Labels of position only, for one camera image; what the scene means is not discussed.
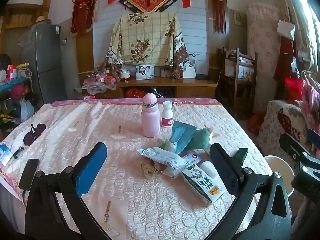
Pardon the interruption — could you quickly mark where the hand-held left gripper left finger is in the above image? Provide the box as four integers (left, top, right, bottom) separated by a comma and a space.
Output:
19, 142, 113, 240

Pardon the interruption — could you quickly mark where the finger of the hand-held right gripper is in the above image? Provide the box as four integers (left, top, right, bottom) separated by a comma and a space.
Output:
279, 133, 310, 160
307, 129, 320, 153

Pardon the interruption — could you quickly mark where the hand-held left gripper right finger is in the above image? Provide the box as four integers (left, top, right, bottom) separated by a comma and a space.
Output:
207, 143, 293, 240

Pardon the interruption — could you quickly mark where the small white bottle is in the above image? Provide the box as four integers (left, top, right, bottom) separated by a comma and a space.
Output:
200, 160, 218, 180

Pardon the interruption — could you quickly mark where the dark green packet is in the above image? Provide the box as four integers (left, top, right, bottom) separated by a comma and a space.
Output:
234, 147, 248, 165

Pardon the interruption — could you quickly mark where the white green milk carton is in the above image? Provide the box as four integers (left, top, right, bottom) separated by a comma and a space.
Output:
180, 164, 224, 207

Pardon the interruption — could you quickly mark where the cream plastic bucket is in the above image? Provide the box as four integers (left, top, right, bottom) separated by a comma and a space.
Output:
264, 155, 295, 198

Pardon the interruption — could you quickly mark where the brown paper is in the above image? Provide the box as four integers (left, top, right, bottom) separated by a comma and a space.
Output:
139, 161, 163, 179

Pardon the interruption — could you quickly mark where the white tissue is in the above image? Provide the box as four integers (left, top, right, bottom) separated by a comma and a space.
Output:
159, 139, 178, 153

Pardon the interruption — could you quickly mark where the pile of clothes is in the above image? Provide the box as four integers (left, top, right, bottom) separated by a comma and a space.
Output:
301, 80, 320, 135

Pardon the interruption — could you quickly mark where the floral covered sofa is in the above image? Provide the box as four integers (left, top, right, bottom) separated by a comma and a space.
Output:
259, 100, 320, 160

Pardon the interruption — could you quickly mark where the pink quilted table cover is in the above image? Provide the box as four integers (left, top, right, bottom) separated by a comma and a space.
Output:
0, 98, 273, 240

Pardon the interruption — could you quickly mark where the orange red bag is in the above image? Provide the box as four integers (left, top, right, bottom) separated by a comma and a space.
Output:
247, 111, 267, 134

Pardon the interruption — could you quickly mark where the wooden chair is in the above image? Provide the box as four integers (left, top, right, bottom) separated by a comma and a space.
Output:
217, 47, 258, 120

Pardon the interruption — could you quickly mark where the small black object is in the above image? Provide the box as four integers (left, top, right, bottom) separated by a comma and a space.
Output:
13, 145, 25, 158

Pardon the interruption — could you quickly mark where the beige curtain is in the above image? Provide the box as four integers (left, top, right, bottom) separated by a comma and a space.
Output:
279, 0, 320, 73

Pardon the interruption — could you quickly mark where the white pill bottle pink label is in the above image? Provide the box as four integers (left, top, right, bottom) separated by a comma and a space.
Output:
161, 101, 174, 127

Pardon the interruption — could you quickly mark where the red hanging garment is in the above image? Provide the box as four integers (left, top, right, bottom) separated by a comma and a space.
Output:
274, 36, 295, 82

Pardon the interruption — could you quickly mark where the red decoration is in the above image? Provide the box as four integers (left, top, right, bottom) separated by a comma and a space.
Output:
125, 88, 145, 99

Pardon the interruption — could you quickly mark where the blue white packet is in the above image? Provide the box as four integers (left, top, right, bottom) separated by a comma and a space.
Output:
0, 142, 12, 167

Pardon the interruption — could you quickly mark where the plastic bag with red packets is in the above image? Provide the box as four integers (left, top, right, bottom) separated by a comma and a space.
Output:
81, 62, 123, 98

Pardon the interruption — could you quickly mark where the printed cardboard box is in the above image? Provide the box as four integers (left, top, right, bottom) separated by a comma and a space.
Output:
237, 64, 254, 79

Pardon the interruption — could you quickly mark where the wooden cabinet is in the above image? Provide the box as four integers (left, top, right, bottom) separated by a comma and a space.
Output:
116, 77, 218, 100

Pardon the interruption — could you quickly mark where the cluttered rack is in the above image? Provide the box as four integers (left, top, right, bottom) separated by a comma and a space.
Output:
0, 52, 35, 135

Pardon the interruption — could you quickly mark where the white paper bag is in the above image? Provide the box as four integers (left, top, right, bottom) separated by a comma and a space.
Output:
277, 19, 295, 40

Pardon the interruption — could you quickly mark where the rolled floral mattress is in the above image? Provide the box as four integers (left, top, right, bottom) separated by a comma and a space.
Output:
246, 2, 280, 80

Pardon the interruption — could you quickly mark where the grey fridge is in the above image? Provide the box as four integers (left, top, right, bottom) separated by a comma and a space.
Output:
21, 23, 68, 105

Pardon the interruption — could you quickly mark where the floral checked cloth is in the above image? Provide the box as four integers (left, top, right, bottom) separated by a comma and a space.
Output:
105, 12, 188, 79

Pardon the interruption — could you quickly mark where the red knot with tassels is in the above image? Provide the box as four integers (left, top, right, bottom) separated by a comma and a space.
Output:
199, 0, 232, 34

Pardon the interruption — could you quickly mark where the red knot with banner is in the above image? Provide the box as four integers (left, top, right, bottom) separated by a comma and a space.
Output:
71, 0, 100, 35

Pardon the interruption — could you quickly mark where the couple photo frame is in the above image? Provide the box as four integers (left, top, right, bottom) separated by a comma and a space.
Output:
135, 65, 155, 80

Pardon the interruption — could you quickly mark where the small wall picture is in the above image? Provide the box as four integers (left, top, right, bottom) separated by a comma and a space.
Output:
234, 11, 244, 27

